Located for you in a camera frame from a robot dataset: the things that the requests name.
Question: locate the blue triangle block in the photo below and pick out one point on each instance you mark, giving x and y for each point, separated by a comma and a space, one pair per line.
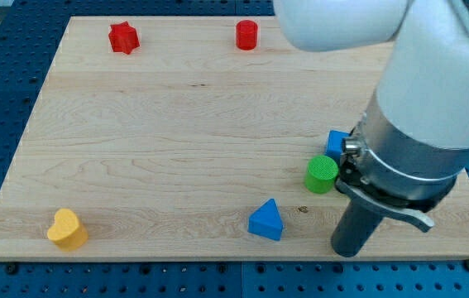
266, 221

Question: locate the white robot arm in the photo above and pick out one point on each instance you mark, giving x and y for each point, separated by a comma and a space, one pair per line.
412, 140

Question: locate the light wooden board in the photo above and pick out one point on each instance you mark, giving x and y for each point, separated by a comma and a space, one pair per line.
164, 154

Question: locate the green cylinder block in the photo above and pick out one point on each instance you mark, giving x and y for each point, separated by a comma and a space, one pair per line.
320, 174

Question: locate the blue cube block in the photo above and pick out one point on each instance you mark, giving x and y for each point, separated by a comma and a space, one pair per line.
333, 147

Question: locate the red cylinder block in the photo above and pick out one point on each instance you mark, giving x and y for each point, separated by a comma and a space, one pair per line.
246, 35

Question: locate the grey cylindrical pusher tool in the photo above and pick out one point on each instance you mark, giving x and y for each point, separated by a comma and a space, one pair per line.
363, 215

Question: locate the red star block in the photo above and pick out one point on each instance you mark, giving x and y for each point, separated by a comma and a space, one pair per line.
123, 38

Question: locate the yellow heart block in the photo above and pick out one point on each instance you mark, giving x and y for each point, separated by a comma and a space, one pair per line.
67, 232

